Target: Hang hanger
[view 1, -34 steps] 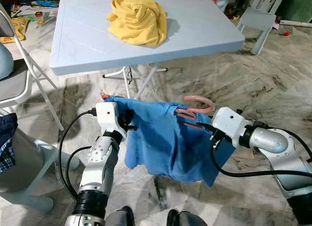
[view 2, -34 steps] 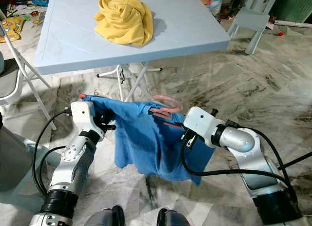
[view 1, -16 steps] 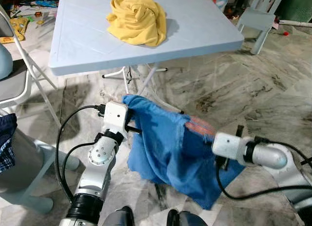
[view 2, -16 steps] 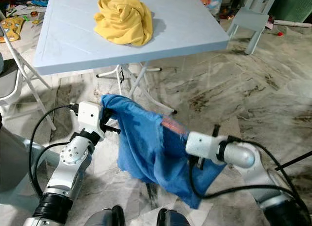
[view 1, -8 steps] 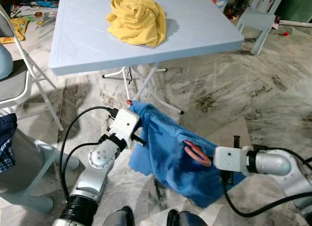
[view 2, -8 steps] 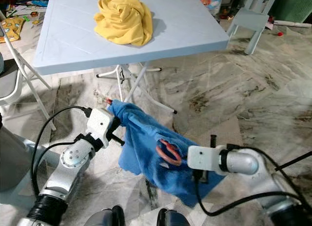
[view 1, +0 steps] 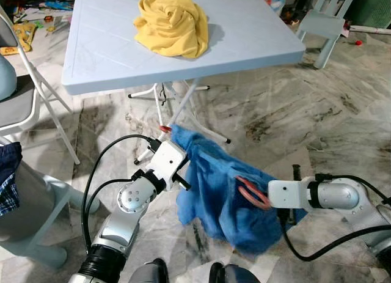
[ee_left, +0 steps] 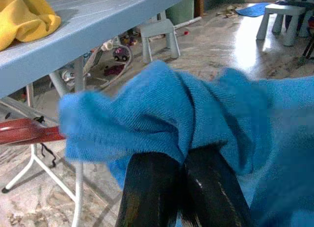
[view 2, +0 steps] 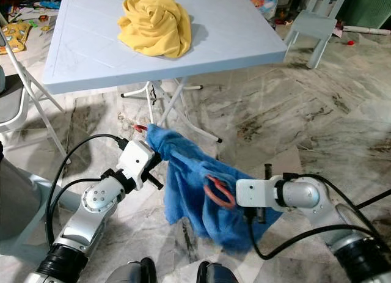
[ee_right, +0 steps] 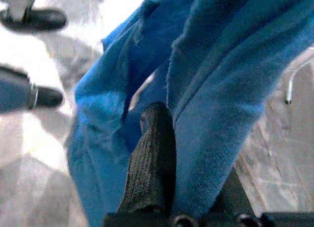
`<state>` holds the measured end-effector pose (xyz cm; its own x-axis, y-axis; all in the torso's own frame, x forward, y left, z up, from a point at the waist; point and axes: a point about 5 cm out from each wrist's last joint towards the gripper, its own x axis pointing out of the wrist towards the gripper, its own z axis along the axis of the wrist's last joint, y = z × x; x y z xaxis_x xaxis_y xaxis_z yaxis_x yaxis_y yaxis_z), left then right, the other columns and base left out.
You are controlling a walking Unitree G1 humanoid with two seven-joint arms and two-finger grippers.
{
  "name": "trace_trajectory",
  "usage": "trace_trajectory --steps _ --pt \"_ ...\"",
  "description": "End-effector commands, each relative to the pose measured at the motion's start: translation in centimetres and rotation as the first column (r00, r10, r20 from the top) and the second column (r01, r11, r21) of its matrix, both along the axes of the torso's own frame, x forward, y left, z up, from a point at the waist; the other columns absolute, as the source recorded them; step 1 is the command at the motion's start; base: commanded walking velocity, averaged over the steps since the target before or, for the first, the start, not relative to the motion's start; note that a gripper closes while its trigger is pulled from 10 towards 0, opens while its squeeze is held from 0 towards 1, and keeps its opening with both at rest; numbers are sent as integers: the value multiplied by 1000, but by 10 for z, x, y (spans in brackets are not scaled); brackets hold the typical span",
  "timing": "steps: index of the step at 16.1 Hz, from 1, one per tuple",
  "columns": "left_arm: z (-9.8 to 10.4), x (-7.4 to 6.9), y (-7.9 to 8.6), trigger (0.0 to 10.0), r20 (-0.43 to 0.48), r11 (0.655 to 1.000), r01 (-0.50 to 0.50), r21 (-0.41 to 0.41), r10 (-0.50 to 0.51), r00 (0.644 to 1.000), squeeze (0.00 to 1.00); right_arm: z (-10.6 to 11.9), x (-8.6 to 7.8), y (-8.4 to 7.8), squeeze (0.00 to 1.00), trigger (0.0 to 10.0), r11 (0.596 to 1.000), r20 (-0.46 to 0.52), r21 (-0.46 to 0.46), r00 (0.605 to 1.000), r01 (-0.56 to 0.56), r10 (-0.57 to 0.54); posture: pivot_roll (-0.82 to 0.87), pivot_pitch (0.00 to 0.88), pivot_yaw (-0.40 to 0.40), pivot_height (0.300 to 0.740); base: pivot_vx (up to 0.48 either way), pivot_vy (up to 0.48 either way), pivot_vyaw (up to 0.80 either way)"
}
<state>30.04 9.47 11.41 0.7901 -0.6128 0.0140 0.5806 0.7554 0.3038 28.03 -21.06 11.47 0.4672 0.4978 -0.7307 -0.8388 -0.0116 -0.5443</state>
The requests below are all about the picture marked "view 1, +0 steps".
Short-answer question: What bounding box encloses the pink clothes hanger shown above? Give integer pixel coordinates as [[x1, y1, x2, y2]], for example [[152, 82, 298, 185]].
[[159, 125, 272, 210]]

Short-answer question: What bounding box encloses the light blue garment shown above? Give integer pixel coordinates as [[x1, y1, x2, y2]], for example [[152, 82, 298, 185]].
[[168, 124, 306, 254]]

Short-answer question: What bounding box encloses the grey robot left leg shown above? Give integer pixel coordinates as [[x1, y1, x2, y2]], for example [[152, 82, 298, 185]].
[[127, 259, 169, 283]]

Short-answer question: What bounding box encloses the yellow garment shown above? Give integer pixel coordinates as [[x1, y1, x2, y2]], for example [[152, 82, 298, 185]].
[[133, 0, 210, 59]]

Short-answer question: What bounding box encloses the blue plaid garment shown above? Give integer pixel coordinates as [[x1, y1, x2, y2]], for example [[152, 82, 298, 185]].
[[0, 142, 23, 216]]

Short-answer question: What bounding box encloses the white folding chair grey seat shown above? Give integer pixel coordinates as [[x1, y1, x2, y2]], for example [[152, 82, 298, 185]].
[[0, 8, 80, 164]]

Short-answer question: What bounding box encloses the pale blue child chair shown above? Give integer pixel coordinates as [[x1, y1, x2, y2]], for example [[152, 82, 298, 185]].
[[296, 0, 367, 70]]

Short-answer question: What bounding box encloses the white rolled tube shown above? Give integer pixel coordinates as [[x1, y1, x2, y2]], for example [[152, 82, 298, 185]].
[[345, 25, 391, 35]]

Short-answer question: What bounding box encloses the light blue pillow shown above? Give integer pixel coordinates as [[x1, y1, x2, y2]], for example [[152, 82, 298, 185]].
[[0, 54, 16, 100]]

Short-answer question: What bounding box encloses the yellow toy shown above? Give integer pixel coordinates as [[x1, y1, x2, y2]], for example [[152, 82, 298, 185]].
[[0, 20, 37, 54]]

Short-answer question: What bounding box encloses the green folded mat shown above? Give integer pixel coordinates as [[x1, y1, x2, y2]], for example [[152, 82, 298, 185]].
[[351, 0, 391, 27]]

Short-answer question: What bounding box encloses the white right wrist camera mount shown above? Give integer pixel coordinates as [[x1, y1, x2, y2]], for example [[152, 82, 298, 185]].
[[268, 179, 312, 210]]

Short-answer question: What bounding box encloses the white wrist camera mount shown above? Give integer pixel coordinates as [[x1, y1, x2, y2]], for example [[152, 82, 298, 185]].
[[147, 139, 189, 191], [268, 179, 312, 210]]

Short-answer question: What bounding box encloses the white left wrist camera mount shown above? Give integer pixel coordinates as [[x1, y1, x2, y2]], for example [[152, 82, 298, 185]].
[[147, 139, 189, 191]]

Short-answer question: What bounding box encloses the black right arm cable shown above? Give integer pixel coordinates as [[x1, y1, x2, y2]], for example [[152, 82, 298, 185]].
[[278, 173, 391, 262]]

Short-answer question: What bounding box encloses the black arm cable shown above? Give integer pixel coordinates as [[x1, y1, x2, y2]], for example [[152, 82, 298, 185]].
[[81, 134, 161, 250], [278, 173, 391, 262], [84, 178, 140, 216]]

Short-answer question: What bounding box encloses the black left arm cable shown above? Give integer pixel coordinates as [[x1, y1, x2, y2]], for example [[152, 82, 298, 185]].
[[84, 178, 140, 216], [81, 134, 161, 250]]

